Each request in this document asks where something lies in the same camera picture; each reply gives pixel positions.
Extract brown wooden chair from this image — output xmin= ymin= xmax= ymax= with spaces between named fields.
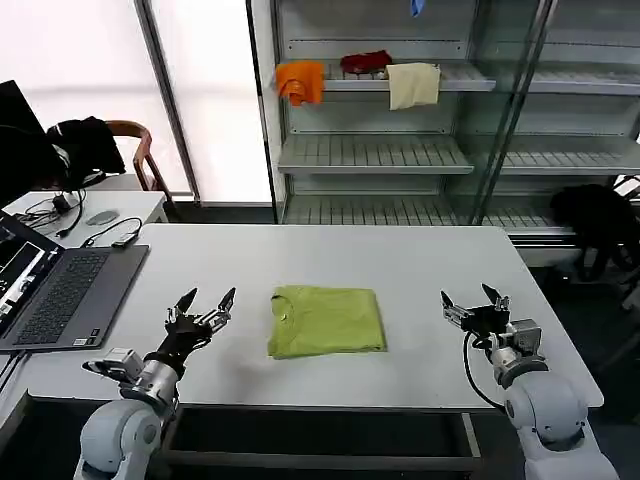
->
xmin=107 ymin=119 xmax=176 ymax=211

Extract black bag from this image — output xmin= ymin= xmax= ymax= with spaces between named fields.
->
xmin=549 ymin=183 xmax=640 ymax=286

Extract green t-shirt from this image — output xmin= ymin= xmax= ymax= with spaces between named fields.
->
xmin=267 ymin=284 xmax=389 ymax=360

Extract grey metal table underframe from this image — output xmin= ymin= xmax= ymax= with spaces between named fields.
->
xmin=159 ymin=405 xmax=484 ymax=474

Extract black laptop cables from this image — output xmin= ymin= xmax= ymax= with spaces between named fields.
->
xmin=0 ymin=351 xmax=27 ymax=392

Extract grey metal shelf with cloths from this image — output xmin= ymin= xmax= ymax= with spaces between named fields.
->
xmin=247 ymin=0 xmax=501 ymax=226

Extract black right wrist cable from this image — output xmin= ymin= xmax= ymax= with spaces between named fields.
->
xmin=462 ymin=330 xmax=509 ymax=414

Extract grey open laptop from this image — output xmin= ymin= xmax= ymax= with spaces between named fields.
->
xmin=0 ymin=209 xmax=151 ymax=351

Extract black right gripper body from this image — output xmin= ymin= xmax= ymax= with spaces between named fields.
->
xmin=462 ymin=305 xmax=511 ymax=336

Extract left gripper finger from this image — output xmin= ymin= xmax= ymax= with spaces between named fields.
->
xmin=199 ymin=286 xmax=237 ymax=334
xmin=166 ymin=287 xmax=199 ymax=326

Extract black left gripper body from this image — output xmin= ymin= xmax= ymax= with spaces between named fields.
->
xmin=144 ymin=313 xmax=214 ymax=372

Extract black dongle cable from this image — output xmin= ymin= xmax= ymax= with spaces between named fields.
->
xmin=82 ymin=216 xmax=144 ymax=250

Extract black jacket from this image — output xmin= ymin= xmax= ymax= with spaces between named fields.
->
xmin=47 ymin=116 xmax=127 ymax=187

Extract black power adapter with cable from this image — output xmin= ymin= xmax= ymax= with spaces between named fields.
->
xmin=19 ymin=187 xmax=86 ymax=239

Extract small white desk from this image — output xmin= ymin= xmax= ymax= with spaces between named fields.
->
xmin=0 ymin=189 xmax=169 ymax=251

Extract black computer monitor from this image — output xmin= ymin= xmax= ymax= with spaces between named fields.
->
xmin=0 ymin=79 xmax=66 ymax=211

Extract grey window frame post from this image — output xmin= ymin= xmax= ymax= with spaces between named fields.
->
xmin=134 ymin=0 xmax=201 ymax=206

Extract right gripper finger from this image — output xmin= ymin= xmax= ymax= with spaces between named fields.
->
xmin=439 ymin=289 xmax=471 ymax=329
xmin=480 ymin=282 xmax=512 ymax=316

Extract glass-fronted grey shelf unit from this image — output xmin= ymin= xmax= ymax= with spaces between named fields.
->
xmin=474 ymin=0 xmax=640 ymax=246

